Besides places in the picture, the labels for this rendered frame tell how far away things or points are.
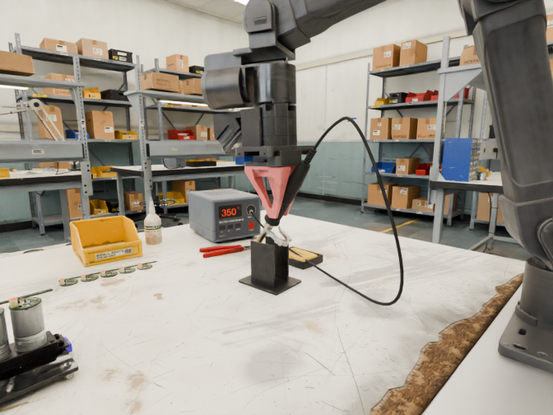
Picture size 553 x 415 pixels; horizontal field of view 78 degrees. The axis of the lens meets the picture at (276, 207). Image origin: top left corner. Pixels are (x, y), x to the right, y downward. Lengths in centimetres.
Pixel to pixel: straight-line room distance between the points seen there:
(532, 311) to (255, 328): 31
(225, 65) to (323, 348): 38
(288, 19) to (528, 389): 45
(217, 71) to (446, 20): 480
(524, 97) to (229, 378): 40
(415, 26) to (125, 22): 375
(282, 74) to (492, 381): 39
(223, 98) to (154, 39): 498
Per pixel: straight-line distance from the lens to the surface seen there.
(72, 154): 269
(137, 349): 40
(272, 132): 45
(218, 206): 71
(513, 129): 44
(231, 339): 40
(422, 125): 461
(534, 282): 48
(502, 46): 44
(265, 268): 50
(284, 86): 46
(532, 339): 46
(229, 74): 49
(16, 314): 40
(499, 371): 41
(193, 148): 304
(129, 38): 531
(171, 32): 561
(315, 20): 47
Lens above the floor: 96
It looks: 11 degrees down
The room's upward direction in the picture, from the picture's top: straight up
